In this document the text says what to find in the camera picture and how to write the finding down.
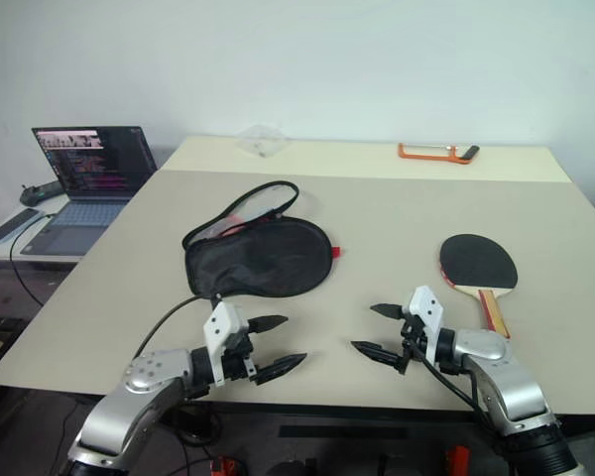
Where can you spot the clear plastic wrapper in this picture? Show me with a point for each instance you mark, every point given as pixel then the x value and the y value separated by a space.
pixel 263 141

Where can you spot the orange-red object under table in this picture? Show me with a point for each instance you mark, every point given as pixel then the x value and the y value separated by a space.
pixel 224 467

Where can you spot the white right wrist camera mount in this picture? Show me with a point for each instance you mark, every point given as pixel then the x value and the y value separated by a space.
pixel 426 310

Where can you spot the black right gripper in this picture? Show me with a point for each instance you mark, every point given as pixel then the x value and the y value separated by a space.
pixel 410 342

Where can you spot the dark smartphone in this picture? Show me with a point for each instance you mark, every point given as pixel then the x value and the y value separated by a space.
pixel 14 224

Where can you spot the white side desk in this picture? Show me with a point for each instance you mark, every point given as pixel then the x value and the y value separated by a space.
pixel 0 248

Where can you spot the black red mesh pouch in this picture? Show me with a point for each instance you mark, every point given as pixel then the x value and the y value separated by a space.
pixel 268 258

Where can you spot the red object under table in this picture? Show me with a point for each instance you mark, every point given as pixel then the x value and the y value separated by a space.
pixel 457 461

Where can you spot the black handheld controller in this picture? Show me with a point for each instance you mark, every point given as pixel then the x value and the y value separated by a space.
pixel 37 193

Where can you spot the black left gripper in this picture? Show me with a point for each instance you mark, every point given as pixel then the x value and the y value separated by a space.
pixel 238 364

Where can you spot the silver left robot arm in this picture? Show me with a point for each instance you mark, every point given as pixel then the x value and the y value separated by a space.
pixel 144 387

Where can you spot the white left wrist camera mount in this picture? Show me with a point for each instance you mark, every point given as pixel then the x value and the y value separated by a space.
pixel 220 324

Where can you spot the table tennis paddle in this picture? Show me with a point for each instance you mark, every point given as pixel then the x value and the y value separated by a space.
pixel 476 260

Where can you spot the open grey laptop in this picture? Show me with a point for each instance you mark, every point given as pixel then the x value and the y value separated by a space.
pixel 96 163

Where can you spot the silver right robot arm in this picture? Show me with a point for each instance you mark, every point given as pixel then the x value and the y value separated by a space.
pixel 506 392

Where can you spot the orange hacksaw frame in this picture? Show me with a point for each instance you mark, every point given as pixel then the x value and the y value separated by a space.
pixel 426 156

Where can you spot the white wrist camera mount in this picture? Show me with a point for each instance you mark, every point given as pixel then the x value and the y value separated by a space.
pixel 220 324
pixel 426 310

